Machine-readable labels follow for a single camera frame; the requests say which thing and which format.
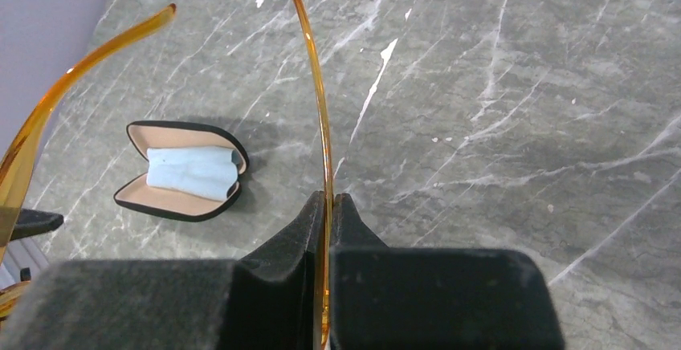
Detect light blue cleaning cloth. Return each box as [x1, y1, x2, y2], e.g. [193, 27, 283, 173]
[146, 146, 239, 201]

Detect orange transparent sunglasses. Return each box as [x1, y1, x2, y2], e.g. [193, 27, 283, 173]
[1, 0, 334, 349]

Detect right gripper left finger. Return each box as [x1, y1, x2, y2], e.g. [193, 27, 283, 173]
[1, 192, 324, 349]

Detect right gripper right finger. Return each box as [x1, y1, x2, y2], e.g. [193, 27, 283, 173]
[329, 193, 565, 349]

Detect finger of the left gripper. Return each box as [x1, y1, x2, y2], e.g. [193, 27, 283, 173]
[10, 209, 64, 241]

